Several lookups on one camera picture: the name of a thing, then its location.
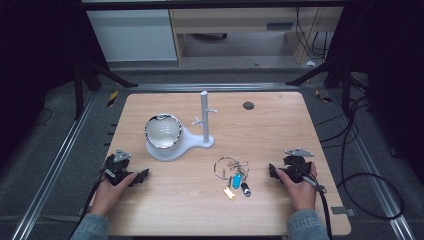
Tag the grey metal bracket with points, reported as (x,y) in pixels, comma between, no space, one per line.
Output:
(340,210)

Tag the white cabinet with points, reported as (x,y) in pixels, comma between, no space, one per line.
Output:
(133,35)

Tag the key bunch with coloured tags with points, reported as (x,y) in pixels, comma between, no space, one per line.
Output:
(236,180)

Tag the light wooden desk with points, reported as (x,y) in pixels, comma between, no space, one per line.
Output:
(233,20)

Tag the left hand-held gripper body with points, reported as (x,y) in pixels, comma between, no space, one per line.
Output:
(116,166)

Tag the black metal stand legs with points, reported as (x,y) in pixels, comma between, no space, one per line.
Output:
(336,71)
(96,71)

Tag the round grey table grommet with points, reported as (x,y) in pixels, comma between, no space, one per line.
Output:
(248,105)

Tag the aluminium floor rail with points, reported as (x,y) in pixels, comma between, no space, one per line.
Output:
(370,166)
(50,170)
(213,87)

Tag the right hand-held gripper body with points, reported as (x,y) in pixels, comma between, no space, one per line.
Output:
(296,166)

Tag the small white floor scrap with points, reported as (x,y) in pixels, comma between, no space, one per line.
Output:
(310,63)

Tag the yellow black hazard tape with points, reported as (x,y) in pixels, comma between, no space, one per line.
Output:
(112,98)
(322,96)

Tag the white stand with pegs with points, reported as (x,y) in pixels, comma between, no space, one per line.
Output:
(205,116)

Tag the person's right hand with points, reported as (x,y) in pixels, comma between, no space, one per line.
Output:
(301,195)

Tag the shiny silver metal bowl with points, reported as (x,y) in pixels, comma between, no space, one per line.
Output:
(163,131)

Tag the person's left hand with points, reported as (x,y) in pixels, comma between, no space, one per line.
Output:
(108,196)

